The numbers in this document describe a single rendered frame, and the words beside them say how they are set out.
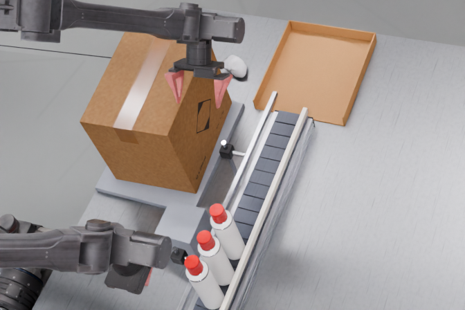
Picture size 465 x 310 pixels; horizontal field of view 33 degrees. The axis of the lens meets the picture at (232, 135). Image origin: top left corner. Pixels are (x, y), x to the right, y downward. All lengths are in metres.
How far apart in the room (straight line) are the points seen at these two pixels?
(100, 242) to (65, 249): 0.06
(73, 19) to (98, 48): 2.26
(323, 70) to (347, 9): 1.32
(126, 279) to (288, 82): 0.95
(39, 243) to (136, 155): 0.74
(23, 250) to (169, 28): 0.58
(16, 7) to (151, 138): 0.58
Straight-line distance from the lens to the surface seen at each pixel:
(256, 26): 2.38
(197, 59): 1.74
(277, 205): 1.95
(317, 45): 2.29
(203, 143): 2.04
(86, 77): 3.62
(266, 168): 2.01
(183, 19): 1.64
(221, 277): 1.83
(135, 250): 1.35
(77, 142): 3.41
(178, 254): 1.83
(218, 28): 1.70
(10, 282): 2.67
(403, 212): 1.96
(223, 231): 1.77
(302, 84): 2.21
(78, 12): 1.47
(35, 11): 1.41
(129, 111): 1.91
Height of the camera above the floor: 2.54
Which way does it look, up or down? 53 degrees down
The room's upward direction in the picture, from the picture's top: 21 degrees counter-clockwise
